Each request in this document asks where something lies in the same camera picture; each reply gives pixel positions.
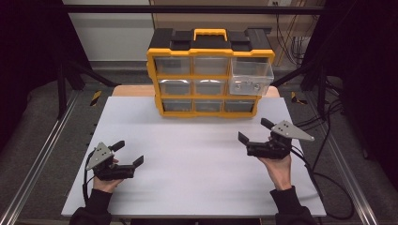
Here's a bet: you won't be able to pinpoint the set of closed clear drawers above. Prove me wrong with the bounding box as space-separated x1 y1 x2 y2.
154 56 256 113

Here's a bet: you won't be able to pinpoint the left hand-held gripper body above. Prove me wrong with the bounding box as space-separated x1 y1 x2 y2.
84 142 136 182

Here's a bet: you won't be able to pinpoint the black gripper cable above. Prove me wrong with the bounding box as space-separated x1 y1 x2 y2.
82 149 97 204
290 146 355 220

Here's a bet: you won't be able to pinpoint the yellow and black organizer cabinet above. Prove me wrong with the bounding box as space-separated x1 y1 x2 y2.
145 27 276 119

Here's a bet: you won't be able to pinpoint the person's right hand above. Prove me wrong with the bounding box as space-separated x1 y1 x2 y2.
257 154 294 191

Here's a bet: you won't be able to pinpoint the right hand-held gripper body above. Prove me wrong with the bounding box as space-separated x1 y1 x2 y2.
246 120 315 160

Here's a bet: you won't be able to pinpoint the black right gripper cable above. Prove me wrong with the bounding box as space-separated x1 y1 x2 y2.
290 146 355 220

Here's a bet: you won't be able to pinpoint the clear plastic drawer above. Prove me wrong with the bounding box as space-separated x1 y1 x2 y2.
228 57 275 97

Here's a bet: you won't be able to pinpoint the black metal stand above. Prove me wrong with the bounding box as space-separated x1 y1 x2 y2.
271 59 328 116
55 60 121 120

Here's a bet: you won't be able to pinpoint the black floor cables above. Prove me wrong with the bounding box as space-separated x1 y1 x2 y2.
295 98 344 173

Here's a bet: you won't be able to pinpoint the aluminium frame rail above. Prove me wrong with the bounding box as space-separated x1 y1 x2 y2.
0 90 80 225
304 93 380 225

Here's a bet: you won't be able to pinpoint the black curtain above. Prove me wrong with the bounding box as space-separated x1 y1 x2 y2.
304 0 398 191
0 0 92 151

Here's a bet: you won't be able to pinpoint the person's left hand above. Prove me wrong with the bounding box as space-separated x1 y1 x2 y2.
92 177 125 194

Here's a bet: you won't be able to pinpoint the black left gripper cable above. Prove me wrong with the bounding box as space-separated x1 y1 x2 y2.
82 149 97 204

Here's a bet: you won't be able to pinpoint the black horizontal bar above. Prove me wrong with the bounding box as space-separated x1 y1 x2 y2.
62 4 327 15

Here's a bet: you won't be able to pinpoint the bundle of wall cables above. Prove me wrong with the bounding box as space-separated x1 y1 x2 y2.
274 2 312 68

